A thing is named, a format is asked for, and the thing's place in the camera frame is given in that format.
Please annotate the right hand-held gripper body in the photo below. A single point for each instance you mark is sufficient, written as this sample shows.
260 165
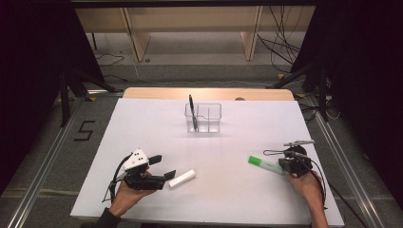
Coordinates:
297 166

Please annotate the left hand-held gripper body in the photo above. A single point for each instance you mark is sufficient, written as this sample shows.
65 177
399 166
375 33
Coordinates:
136 161

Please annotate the white cylindrical stick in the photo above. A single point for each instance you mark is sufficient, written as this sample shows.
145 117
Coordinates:
182 179

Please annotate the green highlighter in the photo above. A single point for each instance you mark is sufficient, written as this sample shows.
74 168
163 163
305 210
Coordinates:
259 163

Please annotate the clear plastic pen organizer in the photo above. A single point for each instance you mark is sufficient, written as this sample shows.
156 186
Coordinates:
207 122

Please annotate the black pen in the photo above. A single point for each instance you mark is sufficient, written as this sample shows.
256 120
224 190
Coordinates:
191 104

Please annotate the person's right hand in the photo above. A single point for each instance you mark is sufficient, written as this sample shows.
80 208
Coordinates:
305 186

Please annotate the person's left hand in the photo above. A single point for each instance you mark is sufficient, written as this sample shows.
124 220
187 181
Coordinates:
126 199

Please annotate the white paper sheet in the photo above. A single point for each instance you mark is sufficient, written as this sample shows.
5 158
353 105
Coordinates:
206 152

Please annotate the yellow tape marker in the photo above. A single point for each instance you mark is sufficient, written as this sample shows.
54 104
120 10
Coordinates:
91 98
300 95
281 76

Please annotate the black tripod stand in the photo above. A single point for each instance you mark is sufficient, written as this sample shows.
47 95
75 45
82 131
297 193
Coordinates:
65 101
322 95

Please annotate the round brown table grommet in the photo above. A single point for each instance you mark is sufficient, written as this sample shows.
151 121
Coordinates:
239 98

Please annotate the dark curtain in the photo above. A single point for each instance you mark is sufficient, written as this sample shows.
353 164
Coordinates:
364 79
31 79

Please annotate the beige wooden desk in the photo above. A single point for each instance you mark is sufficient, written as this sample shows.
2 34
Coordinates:
190 19

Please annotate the black overhead bar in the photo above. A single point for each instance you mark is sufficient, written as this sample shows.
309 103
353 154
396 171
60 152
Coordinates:
190 3

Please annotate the aluminium floor rail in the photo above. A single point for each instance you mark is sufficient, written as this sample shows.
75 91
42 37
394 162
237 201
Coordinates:
348 177
38 183

